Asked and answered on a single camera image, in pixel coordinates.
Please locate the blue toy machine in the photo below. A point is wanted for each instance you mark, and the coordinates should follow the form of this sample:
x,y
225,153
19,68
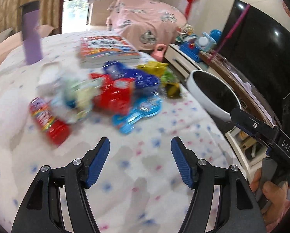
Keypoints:
x,y
192,45

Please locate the sofa with pink cushions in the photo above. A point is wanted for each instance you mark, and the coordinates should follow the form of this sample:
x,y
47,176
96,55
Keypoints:
x,y
9,44

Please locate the white floral tablecloth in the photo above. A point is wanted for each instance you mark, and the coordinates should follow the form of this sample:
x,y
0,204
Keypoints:
x,y
140,188

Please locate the ferris wheel toy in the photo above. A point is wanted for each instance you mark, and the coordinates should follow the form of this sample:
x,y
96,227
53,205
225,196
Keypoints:
x,y
183,32

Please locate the white trash bin black liner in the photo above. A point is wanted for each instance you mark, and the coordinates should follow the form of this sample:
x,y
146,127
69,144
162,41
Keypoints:
x,y
213,94

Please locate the pink kettlebell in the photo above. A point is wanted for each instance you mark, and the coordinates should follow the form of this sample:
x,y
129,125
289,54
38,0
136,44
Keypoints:
x,y
158,52

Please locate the person's right hand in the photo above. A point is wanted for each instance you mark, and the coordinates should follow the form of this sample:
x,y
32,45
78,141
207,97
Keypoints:
x,y
279,204

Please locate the yellow green snack bag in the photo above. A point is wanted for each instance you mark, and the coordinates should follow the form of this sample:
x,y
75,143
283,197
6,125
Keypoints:
x,y
169,83

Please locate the blue plastic snack wrapper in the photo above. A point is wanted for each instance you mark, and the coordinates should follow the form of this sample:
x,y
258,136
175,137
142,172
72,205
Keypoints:
x,y
145,84

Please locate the red candy tube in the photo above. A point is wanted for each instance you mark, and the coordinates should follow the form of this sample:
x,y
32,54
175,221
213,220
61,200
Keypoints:
x,y
56,130

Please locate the blue spiky ball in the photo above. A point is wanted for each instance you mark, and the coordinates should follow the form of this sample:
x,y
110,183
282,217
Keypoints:
x,y
216,35

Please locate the black flat television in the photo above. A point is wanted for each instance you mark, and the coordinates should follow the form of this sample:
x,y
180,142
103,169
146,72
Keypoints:
x,y
260,49

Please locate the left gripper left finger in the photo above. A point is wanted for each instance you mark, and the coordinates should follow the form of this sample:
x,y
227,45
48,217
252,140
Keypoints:
x,y
40,210

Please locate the pink heart furniture cover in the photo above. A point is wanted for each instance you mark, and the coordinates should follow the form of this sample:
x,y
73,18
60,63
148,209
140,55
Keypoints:
x,y
145,23

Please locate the red snack bag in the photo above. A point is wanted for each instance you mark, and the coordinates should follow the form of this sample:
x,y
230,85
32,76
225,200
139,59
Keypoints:
x,y
115,94

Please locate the blue blister toy package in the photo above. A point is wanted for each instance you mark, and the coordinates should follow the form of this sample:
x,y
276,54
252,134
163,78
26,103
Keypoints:
x,y
144,107

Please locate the white tv cabinet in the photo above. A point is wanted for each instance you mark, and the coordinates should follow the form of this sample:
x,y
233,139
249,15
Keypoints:
x,y
184,65

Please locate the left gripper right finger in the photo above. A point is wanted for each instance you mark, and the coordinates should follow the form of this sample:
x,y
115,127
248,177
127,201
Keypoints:
x,y
237,211

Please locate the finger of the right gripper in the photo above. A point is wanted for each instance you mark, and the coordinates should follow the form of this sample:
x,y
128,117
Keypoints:
x,y
259,128

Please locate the crumpled white green wrapper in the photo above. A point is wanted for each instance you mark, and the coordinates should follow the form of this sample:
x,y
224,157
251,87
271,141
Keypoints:
x,y
68,93

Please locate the purple water bottle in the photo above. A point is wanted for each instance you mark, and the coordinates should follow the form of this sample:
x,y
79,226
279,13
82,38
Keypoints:
x,y
30,32

